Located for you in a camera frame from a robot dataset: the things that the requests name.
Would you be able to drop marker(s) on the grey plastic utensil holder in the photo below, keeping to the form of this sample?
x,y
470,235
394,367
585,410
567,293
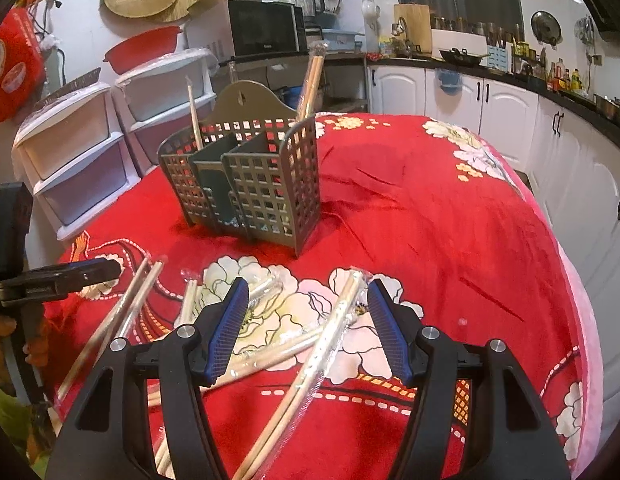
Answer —
x,y
270,185

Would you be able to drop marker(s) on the red floral blanket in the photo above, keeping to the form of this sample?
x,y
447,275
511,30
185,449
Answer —
x,y
415,210

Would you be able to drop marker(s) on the black blender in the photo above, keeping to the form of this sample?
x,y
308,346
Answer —
x,y
307,2

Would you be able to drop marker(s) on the wooden cutting board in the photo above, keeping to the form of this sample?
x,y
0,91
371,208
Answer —
x,y
412,27

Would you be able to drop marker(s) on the steel lid on wall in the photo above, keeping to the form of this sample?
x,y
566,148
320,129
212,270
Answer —
x,y
546,27

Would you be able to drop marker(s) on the light blue plastic container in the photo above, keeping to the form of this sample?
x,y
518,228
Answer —
x,y
342,40

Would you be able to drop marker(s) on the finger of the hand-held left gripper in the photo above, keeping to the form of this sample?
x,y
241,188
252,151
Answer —
x,y
65,278

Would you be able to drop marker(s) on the group of condiment bottles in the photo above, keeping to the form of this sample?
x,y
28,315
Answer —
x,y
565,77

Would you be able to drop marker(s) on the red printed bag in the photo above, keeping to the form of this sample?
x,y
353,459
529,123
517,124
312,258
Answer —
x,y
15,65

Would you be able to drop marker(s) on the row of spice jars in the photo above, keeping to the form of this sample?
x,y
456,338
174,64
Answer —
x,y
470,25

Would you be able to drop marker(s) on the blue hanging bag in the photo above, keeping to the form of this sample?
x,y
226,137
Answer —
x,y
449,82

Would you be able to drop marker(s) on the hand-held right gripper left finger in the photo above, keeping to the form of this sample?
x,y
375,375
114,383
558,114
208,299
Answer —
x,y
229,332

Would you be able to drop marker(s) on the light blue knife rack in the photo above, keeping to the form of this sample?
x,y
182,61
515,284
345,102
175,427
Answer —
x,y
500,56

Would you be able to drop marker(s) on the white plastic drawer unit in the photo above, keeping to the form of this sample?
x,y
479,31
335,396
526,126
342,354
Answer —
x,y
70,160
160,100

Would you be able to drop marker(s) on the black wok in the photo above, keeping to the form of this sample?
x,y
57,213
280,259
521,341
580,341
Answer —
x,y
462,56

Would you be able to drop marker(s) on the white kitchen cabinets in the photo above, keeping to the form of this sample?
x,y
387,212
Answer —
x,y
575,170

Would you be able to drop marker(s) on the white hanging kettle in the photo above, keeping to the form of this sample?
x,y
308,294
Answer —
x,y
371,10

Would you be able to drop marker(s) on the person's left hand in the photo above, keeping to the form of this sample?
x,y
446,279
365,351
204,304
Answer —
x,y
34,349

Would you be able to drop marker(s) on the black countertop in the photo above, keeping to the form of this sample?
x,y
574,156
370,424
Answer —
x,y
530,85

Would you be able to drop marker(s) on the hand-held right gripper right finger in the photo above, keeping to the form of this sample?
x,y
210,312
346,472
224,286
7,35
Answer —
x,y
387,332

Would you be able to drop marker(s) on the white box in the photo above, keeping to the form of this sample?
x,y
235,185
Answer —
x,y
460,40

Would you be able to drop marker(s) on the red plastic basin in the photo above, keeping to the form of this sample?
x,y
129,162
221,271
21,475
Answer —
x,y
140,47

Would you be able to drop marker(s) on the green cloth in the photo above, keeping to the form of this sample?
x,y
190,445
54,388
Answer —
x,y
5,410

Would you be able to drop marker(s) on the silver microwave oven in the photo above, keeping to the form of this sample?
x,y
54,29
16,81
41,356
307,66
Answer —
x,y
260,30

